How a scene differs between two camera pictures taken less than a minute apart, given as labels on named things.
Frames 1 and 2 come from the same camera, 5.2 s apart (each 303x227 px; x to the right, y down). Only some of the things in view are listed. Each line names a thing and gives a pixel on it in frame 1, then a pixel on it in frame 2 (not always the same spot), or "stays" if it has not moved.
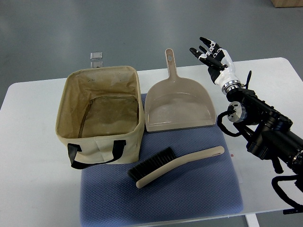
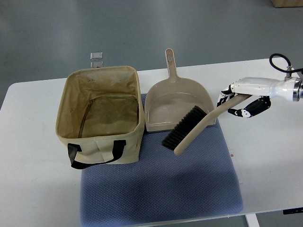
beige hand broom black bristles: [165, 161] → [180, 134]
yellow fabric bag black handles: [100, 117] stays
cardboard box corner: [278, 4] stays
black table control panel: [288, 211] stays
